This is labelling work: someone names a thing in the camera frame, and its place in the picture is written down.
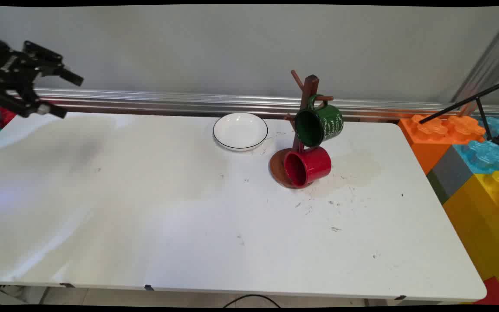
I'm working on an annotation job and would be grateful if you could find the big orange toy brick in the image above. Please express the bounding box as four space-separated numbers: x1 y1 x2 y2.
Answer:
398 113 487 175

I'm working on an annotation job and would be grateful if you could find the black tripod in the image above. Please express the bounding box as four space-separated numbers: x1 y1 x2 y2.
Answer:
418 77 499 148

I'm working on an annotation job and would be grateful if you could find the big yellow toy brick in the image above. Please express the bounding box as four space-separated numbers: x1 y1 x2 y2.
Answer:
443 170 499 305

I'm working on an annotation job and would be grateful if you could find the big red toy brick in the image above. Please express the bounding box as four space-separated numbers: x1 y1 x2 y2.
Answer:
474 276 499 306

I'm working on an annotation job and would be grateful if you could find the aluminium corner profile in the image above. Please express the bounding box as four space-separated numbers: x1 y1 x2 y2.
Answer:
450 8 499 105

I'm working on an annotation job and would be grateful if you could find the black cable on floor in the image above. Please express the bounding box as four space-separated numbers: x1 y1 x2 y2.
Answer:
223 294 282 309

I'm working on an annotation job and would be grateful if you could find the brown wooden mug tree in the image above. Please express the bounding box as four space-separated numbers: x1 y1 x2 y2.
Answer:
269 70 334 189

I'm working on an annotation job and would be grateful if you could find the big blue toy brick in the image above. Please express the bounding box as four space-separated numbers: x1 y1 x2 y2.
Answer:
452 116 499 175

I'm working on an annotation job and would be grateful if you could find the big grey toy brick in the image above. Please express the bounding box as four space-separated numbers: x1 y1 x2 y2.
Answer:
431 146 476 201

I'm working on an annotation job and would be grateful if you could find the aluminium rail along wall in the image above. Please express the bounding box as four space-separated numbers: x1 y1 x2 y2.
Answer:
6 88 499 121

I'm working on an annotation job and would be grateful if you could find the white plate with black rim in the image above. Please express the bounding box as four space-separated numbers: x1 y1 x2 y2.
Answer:
213 112 269 152

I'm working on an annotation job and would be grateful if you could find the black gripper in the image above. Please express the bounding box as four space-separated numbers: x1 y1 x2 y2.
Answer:
0 33 84 119

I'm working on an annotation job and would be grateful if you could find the green mug with white print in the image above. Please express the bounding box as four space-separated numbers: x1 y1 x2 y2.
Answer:
294 94 344 148

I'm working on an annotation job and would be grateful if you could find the red mug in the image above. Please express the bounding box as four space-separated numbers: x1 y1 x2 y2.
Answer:
283 146 332 188

